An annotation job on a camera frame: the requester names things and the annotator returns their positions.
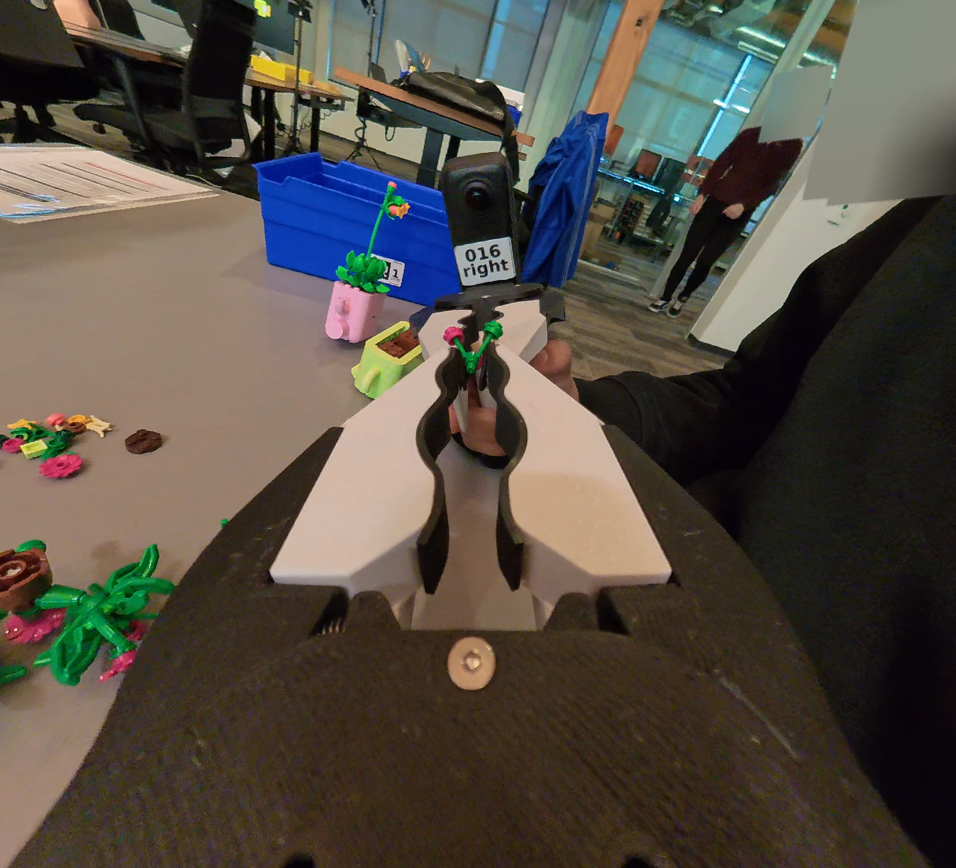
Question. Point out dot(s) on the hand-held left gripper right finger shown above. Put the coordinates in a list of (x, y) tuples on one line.
[(590, 509)]

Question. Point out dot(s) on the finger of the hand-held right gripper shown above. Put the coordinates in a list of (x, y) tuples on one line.
[(526, 330), (433, 332)]

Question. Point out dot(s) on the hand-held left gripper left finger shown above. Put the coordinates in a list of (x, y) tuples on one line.
[(358, 509)]

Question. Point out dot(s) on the toy stem with magenta flowers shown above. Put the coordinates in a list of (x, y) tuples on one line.
[(451, 335)]

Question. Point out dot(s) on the green toy plant brown pot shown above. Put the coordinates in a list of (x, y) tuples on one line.
[(97, 614)]

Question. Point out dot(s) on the magenta toy flower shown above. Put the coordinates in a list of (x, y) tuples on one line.
[(61, 465)]

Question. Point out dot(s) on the person's right forearm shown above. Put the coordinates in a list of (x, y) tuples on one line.
[(747, 375)]

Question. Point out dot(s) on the person's right hand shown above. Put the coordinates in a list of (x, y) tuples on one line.
[(559, 367)]

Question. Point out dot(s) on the lime green toy pot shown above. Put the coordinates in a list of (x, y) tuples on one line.
[(381, 367)]

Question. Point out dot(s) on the blue jacket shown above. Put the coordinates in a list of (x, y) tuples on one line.
[(564, 196)]

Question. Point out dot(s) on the pink toy flower pot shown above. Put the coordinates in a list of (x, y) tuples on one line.
[(351, 311)]

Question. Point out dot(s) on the black bag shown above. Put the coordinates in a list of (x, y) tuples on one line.
[(455, 95)]

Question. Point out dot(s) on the wooden office desk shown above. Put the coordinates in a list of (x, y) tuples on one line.
[(418, 106)]

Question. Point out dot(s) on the blue plastic bin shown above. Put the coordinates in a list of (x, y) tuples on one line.
[(314, 210)]

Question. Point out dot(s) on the black office chair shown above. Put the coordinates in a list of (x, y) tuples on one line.
[(209, 76)]

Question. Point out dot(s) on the person's black jacket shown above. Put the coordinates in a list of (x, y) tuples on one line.
[(859, 659)]

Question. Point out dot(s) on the pile of small toy pieces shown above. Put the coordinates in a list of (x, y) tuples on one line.
[(45, 435)]

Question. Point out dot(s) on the laminated paper sheet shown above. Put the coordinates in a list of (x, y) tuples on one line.
[(89, 181)]

